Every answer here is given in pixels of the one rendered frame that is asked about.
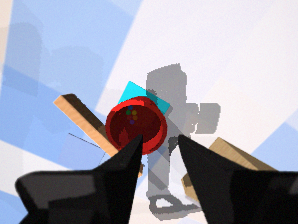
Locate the tan wooden plank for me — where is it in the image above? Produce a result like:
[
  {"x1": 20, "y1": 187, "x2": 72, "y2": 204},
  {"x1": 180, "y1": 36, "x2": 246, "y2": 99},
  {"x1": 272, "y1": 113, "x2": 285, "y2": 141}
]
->
[{"x1": 54, "y1": 93, "x2": 119, "y2": 157}]

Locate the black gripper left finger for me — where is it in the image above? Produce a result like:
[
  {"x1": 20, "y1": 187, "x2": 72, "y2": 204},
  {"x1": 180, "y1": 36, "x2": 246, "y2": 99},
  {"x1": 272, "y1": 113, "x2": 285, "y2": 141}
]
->
[{"x1": 15, "y1": 134, "x2": 143, "y2": 224}]

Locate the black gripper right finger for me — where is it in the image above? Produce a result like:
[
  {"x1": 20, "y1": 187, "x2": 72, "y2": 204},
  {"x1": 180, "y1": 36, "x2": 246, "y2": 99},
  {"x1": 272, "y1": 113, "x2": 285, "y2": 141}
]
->
[{"x1": 178, "y1": 135, "x2": 298, "y2": 224}]

